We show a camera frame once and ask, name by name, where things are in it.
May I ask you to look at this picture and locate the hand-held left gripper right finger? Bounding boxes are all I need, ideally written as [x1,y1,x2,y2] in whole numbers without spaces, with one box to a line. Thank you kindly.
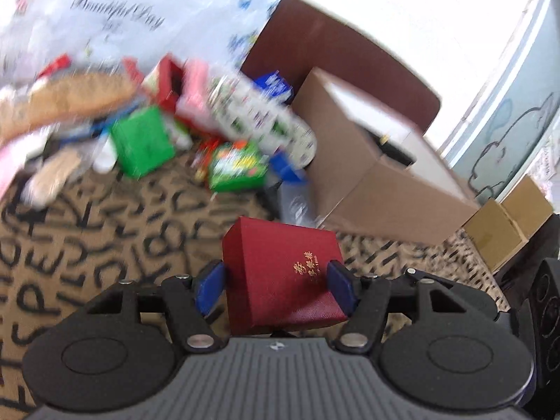
[326,260,499,355]

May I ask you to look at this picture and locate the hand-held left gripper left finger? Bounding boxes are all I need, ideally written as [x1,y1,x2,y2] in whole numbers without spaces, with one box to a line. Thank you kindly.
[85,260,228,355]

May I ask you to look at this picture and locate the dark red gift box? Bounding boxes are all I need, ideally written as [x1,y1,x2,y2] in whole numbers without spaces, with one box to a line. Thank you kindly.
[222,216,349,336]

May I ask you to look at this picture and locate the large cardboard box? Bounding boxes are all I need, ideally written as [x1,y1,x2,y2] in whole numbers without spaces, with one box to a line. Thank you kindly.
[291,67,481,246]

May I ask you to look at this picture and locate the clear plastic bottle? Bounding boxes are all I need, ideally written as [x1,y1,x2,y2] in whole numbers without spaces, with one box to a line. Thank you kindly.
[277,181,321,229]

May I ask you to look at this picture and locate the small cardboard box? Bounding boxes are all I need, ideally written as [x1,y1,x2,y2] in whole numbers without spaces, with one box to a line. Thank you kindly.
[463,198,529,273]
[500,177,554,239]

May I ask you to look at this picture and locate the letter printed blanket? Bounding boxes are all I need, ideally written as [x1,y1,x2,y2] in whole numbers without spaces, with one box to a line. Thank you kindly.
[0,151,510,420]

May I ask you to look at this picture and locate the green snack packet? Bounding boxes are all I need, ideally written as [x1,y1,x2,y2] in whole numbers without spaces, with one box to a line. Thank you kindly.
[207,142,269,193]

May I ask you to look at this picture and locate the red candy packet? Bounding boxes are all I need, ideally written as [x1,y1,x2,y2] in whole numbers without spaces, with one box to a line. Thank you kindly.
[191,137,220,181]

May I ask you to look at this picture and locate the small blue box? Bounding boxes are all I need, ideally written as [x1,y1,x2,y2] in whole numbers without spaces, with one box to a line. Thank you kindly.
[268,150,308,183]

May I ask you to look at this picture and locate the green box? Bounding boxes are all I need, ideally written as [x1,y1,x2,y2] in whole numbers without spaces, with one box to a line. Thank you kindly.
[110,105,176,180]

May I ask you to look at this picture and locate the white bottle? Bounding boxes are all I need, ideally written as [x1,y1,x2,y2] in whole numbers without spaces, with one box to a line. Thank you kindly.
[93,135,117,174]

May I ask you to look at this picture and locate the white printed long packet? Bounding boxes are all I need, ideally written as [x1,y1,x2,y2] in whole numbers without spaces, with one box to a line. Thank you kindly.
[209,76,318,168]

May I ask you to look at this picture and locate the beige packet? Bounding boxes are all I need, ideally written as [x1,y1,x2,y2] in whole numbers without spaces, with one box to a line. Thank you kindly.
[25,148,89,205]

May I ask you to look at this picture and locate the pink packet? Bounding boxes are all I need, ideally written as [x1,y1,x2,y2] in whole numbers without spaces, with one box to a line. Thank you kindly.
[174,58,220,128]

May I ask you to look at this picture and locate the red open box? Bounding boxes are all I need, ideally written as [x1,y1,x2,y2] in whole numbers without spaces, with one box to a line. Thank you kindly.
[144,54,185,113]

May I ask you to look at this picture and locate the blue and white box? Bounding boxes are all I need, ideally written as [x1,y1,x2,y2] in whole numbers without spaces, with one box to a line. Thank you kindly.
[253,71,294,104]

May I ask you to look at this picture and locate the tan bread-like packet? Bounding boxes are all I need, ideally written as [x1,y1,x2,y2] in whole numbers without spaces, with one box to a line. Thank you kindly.
[0,72,137,141]

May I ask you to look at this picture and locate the brown chair back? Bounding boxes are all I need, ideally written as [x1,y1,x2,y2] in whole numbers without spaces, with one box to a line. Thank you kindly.
[240,0,441,134]

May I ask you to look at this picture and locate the white printed plastic bag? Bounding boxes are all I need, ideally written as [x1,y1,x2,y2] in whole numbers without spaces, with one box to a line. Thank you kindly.
[0,0,286,80]

